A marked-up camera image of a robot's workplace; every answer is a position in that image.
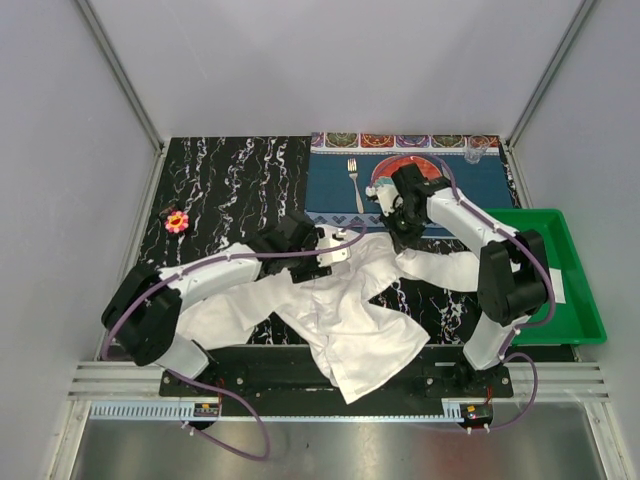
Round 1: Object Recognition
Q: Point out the white button-up shirt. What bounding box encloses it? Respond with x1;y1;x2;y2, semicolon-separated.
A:
177;233;479;404

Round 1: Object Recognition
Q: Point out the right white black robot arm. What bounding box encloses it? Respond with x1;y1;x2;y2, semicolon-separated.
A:
367;163;555;397

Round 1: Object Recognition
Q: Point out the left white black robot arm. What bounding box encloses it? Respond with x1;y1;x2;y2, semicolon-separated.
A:
102;214;344;396

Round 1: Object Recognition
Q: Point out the pink flower brooch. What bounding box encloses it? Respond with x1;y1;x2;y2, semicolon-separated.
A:
164;210;189;235

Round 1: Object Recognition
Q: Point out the red floral plate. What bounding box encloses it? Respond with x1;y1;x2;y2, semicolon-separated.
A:
369;155;442;186

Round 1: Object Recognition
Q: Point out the silver fork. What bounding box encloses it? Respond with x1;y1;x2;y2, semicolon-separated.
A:
347;157;364;214

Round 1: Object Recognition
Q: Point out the blue patterned placemat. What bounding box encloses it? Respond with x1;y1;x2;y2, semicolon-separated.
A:
305;132;521;230

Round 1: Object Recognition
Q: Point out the clear drinking glass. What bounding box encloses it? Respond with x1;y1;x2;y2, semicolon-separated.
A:
464;135;491;164

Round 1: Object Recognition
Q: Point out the white paper label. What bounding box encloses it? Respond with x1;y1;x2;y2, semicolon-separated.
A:
549;268;566;304

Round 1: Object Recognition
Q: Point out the green plastic tray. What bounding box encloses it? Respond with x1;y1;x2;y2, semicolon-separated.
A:
487;209;607;346

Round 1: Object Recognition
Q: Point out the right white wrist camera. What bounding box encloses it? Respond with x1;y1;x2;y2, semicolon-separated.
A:
365;177;402;216

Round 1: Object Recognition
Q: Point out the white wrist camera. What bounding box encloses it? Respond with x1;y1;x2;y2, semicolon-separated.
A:
365;177;402;216
315;226;351;267

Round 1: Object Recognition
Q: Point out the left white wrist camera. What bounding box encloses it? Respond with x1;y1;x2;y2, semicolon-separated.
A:
315;226;351;267

